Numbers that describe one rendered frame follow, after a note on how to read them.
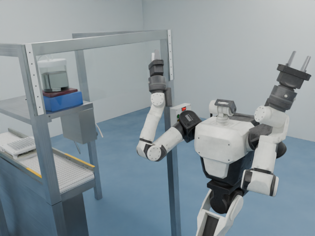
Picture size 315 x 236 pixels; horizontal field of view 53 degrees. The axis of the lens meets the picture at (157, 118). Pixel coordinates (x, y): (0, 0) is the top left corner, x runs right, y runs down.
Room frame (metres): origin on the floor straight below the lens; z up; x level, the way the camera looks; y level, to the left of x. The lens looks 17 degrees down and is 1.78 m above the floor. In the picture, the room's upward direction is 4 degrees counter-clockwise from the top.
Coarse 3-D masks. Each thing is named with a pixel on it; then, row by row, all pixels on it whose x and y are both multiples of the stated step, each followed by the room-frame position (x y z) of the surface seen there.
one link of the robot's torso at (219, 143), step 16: (208, 128) 1.43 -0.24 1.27; (224, 128) 1.39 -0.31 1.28; (240, 128) 1.37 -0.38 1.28; (208, 144) 1.40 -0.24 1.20; (224, 144) 1.34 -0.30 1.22; (240, 144) 1.32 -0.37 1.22; (208, 160) 1.41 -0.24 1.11; (224, 160) 1.34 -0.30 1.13; (240, 160) 1.34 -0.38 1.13; (208, 176) 1.43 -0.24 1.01; (224, 176) 1.36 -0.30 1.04; (240, 176) 1.38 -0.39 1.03
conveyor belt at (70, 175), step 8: (0, 136) 2.58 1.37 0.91; (8, 136) 2.56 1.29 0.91; (16, 136) 2.55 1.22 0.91; (0, 144) 2.38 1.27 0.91; (24, 160) 2.03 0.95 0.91; (32, 160) 2.02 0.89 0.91; (56, 160) 1.99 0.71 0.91; (64, 160) 1.98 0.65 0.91; (32, 168) 1.89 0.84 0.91; (56, 168) 1.86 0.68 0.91; (64, 168) 1.85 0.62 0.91; (72, 168) 1.85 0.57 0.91; (80, 168) 1.84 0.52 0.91; (64, 176) 1.74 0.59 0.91; (72, 176) 1.73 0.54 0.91; (80, 176) 1.73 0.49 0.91; (88, 176) 1.74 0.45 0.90; (64, 184) 1.64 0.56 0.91; (72, 184) 1.65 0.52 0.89; (80, 184) 1.69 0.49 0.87; (64, 192) 1.62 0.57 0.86
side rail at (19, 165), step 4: (0, 152) 2.12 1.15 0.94; (4, 156) 2.06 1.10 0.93; (8, 156) 2.03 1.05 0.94; (8, 160) 2.01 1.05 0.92; (12, 160) 1.96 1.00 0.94; (16, 164) 1.92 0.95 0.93; (20, 164) 1.88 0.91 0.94; (20, 168) 1.88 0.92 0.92; (24, 168) 1.83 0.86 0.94; (28, 172) 1.79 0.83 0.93; (32, 176) 1.75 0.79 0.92; (36, 176) 1.71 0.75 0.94; (40, 180) 1.68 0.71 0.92
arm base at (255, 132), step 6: (258, 126) 1.34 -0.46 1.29; (264, 126) 1.32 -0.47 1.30; (270, 126) 1.29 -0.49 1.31; (252, 132) 1.33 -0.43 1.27; (258, 132) 1.31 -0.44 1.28; (264, 132) 1.28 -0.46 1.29; (270, 132) 1.27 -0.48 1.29; (252, 138) 1.30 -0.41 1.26; (258, 138) 1.28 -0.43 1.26; (252, 144) 1.29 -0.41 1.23; (276, 156) 1.29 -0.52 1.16
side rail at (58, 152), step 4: (8, 128) 2.68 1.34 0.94; (12, 132) 2.63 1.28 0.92; (16, 132) 2.56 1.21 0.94; (20, 136) 2.52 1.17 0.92; (24, 136) 2.45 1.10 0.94; (28, 136) 2.42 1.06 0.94; (52, 148) 2.12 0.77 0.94; (56, 152) 2.08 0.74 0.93; (60, 152) 2.04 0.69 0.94; (64, 156) 2.01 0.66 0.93; (68, 156) 1.96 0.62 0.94; (72, 160) 1.93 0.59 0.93; (76, 160) 1.89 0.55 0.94; (80, 164) 1.87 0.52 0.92; (84, 164) 1.83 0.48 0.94; (88, 168) 1.80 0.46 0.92; (92, 168) 1.77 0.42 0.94
